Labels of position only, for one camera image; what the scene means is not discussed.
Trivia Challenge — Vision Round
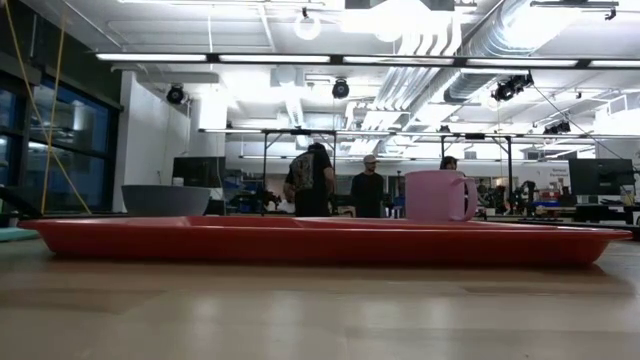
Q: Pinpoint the pink plastic mug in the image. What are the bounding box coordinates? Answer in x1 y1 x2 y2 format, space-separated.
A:
403 169 479 223

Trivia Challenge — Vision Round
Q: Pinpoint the blue plastic bowl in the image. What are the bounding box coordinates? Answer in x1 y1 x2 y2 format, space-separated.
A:
120 184 213 218

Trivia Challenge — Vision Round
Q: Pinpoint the teal cloth napkin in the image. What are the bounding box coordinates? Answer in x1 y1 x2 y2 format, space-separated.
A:
0 226 42 243

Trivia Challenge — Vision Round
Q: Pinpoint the red plastic tray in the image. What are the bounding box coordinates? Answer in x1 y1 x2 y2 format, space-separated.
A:
18 215 634 267

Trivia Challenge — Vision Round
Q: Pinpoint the person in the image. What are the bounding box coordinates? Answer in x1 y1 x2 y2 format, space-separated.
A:
438 154 467 174
349 153 387 220
282 141 337 219

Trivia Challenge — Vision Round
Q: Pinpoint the black monitor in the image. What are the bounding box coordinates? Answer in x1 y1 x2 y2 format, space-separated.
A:
567 157 637 197
171 155 228 189

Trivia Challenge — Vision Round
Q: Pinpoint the overhead light bar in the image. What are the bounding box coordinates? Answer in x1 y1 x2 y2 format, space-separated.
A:
94 51 640 70

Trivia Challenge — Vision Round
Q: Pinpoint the silver ventilation duct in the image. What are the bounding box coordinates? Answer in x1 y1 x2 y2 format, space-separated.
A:
443 0 584 104

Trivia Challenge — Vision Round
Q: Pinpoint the yellow rope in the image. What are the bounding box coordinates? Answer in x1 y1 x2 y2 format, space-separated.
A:
2 0 92 217

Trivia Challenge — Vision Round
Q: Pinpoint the black aluminium table frame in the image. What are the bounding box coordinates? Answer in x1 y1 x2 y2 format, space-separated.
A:
0 185 124 222

